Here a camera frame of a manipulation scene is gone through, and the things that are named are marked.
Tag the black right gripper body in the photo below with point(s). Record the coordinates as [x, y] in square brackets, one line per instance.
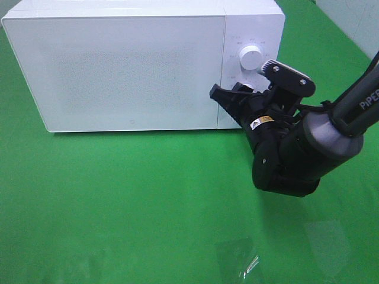
[262, 122]

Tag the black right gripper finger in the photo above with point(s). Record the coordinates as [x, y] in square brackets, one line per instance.
[240, 90]
[230, 101]

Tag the white microwave knob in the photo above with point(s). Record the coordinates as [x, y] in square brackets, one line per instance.
[251, 56]
[248, 85]

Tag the white microwave door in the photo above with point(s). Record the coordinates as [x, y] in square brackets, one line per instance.
[120, 74]

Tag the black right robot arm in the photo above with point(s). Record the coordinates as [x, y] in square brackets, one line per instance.
[294, 145]

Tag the white microwave oven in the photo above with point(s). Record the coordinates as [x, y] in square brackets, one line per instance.
[245, 22]

